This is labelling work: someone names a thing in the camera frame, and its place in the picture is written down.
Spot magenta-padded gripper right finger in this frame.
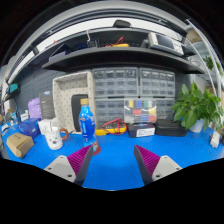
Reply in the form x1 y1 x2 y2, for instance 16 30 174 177
133 144 183 186

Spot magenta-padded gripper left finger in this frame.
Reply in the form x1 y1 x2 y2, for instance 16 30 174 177
43 144 94 187

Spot blue drink bottle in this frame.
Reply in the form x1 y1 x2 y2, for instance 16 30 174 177
78 97 101 154

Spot black case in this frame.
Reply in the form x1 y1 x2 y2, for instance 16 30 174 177
155 118 188 138

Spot black box with white label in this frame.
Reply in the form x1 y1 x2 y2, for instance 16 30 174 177
126 122 157 139

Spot small white carton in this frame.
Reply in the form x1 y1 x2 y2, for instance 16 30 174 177
37 118 54 136

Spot brown cardboard box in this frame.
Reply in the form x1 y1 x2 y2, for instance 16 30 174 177
5 132 35 159

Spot blue carton box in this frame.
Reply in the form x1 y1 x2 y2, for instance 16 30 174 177
17 117 42 140

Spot black oblong speaker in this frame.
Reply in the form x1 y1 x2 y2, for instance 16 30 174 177
70 94 89 133

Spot white adapter block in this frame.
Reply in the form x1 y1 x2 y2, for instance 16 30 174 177
209 130 222 149

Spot grey small-parts drawer cabinet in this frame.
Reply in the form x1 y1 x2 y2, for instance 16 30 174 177
91 67 139 99
138 67 177 98
154 98 177 120
94 98 126 126

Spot clear organiser with coloured parts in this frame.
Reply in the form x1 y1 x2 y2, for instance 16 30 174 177
123 98 158 125

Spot yellow multimeter with red leads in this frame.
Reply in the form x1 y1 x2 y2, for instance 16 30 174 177
94 118 128 136

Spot dark grey flat box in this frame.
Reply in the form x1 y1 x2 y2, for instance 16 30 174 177
39 90 56 120

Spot purple plastic bag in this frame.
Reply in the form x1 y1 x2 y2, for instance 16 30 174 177
27 97 43 120

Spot green potted plant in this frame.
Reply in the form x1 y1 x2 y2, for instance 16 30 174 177
170 81 224 134

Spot white dotted tray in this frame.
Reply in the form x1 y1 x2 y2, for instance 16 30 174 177
52 70 97 134

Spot teal plastic item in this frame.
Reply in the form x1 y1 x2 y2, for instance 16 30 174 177
8 83 20 94

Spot black workbench shelf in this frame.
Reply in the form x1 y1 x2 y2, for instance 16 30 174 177
41 27 205 75

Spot white oscilloscope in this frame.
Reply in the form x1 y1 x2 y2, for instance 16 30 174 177
147 31 185 57

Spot white shelf unit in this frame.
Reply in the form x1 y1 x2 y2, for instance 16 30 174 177
184 18 224 101

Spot small black device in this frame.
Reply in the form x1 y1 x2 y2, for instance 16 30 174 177
113 19 132 29

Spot white mug with orange handle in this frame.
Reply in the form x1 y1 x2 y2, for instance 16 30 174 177
44 126 70 151

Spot yellow and red cable bundle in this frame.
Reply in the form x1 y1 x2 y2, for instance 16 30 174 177
103 36 130 48

